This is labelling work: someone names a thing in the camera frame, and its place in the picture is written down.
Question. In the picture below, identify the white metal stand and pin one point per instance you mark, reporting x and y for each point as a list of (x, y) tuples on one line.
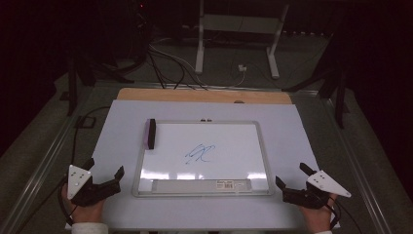
[(199, 45)]

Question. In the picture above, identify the black tripod stand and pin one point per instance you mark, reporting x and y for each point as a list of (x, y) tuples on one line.
[(340, 97), (72, 87)]

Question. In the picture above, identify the person's left hand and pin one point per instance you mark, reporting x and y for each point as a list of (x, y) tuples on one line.
[(84, 214)]

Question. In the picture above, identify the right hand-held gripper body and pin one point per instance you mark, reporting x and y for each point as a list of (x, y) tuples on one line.
[(324, 183)]

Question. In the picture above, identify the white plug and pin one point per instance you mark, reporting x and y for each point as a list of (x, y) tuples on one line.
[(242, 68)]

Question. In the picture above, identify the silver-framed whiteboard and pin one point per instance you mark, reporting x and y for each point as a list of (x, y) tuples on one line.
[(227, 143)]

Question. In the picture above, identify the purple and black whiteboard eraser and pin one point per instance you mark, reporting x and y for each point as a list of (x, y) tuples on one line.
[(151, 134)]

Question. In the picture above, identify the aluminium frame rail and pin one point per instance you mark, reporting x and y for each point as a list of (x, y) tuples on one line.
[(42, 169), (354, 162)]

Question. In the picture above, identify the white table mat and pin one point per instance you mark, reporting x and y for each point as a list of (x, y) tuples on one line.
[(123, 136)]

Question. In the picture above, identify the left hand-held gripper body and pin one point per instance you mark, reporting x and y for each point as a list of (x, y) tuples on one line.
[(79, 182)]

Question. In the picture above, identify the person's right hand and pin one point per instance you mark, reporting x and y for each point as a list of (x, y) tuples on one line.
[(319, 219)]

